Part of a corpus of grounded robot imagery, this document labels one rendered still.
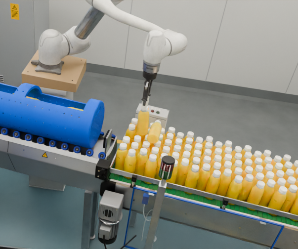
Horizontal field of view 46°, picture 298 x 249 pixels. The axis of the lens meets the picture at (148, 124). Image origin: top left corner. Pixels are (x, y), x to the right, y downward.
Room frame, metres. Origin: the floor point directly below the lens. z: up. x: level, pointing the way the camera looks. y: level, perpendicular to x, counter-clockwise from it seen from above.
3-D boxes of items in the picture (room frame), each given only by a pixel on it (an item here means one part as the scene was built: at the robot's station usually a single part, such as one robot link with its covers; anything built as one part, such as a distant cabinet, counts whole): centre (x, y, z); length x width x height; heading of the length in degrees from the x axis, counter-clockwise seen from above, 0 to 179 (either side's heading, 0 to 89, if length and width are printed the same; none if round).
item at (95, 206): (1.75, 0.28, 0.31); 0.06 x 0.06 x 0.63; 84
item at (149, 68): (1.71, 0.04, 1.50); 0.09 x 0.09 x 0.06
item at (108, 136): (1.67, 0.23, 0.99); 0.10 x 0.02 x 0.12; 174
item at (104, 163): (1.47, 0.20, 0.95); 0.10 x 0.07 x 0.10; 174
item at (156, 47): (1.72, 0.03, 1.61); 0.13 x 0.11 x 0.16; 140
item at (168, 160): (1.27, -0.12, 1.18); 0.06 x 0.06 x 0.16
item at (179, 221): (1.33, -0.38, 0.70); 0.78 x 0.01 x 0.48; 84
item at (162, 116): (1.94, -0.01, 1.05); 0.20 x 0.10 x 0.10; 84
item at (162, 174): (1.27, -0.12, 1.18); 0.06 x 0.06 x 0.05
